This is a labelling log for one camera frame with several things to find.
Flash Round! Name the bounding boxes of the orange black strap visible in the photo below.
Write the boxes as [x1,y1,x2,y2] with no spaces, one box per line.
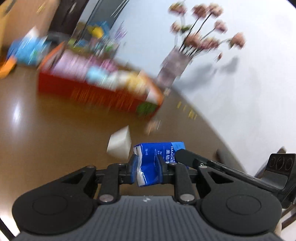
[0,56,18,79]

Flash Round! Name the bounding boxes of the person's right hand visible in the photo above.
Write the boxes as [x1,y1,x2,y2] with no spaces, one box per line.
[274,222,282,237]

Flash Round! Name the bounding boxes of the white small box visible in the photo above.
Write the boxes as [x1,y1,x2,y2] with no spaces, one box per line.
[106,126,132,161]

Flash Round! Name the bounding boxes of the dried pink roses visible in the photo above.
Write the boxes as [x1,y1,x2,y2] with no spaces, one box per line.
[167,1,246,61]

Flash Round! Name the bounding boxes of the pink textured vase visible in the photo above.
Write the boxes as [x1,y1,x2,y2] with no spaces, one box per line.
[156,48,191,88]

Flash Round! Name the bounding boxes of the light blue plush toy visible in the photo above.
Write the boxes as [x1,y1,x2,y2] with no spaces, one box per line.
[85,66,109,85]

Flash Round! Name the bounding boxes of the yellow dried buds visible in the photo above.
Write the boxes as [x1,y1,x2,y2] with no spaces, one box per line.
[176,101,197,120]

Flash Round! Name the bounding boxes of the red cardboard box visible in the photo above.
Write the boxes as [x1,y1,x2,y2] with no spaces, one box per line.
[37,43,164,118]

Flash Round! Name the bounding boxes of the blue tissue pack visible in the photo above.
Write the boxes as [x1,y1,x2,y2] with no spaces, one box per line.
[6,26,51,66]

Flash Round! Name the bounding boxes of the white yellow plush toy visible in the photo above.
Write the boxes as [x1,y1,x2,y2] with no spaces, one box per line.
[107,71,149,96]

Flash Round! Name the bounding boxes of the blue handkerchief tissue box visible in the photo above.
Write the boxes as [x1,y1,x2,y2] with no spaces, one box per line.
[133,142,185,187]

